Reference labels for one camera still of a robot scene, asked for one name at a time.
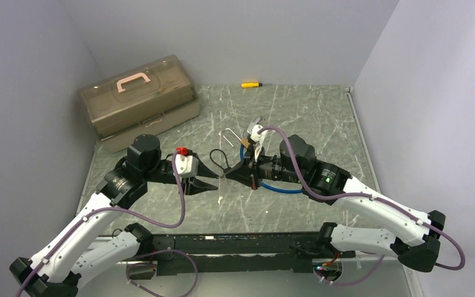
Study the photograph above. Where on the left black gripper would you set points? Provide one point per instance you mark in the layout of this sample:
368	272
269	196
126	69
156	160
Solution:
195	185

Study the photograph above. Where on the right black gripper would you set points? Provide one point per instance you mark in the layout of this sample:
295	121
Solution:
244	174

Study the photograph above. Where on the brass padlock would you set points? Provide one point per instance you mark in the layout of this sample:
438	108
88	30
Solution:
233	138

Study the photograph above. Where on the blue cable lock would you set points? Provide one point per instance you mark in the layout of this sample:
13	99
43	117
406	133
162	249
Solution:
242	149

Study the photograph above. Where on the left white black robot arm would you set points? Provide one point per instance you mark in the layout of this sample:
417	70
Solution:
66	264

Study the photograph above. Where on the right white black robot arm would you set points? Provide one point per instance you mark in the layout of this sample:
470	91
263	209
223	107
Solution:
409	235

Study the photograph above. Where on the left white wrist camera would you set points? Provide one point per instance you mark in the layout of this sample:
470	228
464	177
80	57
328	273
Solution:
186	163

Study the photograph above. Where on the aluminium frame rail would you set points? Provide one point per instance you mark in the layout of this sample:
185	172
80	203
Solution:
350	127

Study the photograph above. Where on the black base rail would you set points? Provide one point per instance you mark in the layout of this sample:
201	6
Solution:
298	252

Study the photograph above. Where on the yellow handled screwdriver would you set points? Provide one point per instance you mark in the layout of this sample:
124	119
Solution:
251	85

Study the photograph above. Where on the translucent brown toolbox pink handle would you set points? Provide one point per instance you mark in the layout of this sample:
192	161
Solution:
149	99

